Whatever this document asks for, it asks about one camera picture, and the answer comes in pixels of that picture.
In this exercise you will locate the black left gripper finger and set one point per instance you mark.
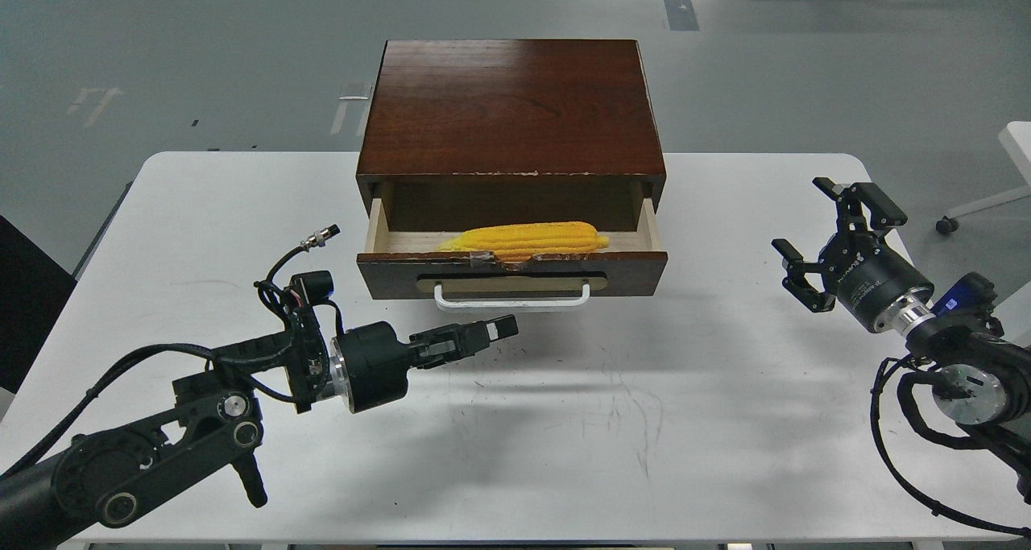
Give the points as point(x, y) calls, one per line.
point(464, 339)
point(429, 356)

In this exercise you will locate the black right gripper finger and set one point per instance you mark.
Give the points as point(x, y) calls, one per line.
point(796, 282)
point(865, 214)

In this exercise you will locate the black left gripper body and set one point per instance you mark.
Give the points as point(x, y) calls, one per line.
point(373, 364)

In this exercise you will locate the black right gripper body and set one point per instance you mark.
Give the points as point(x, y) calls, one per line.
point(867, 277)

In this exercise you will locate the yellow corn cob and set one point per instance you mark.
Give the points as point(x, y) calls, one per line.
point(519, 242)

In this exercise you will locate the wooden drawer with dark front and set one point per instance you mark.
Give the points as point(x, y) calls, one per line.
point(405, 265)

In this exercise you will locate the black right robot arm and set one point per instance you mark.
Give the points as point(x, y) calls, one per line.
point(967, 382)

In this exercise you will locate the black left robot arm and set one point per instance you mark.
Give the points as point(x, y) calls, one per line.
point(118, 475)

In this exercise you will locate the dark wooden cabinet box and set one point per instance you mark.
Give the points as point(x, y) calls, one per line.
point(470, 132)

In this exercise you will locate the grey floor tape strip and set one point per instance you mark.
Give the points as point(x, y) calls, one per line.
point(681, 15)

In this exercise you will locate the white drawer handle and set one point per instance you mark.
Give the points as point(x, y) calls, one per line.
point(518, 305)

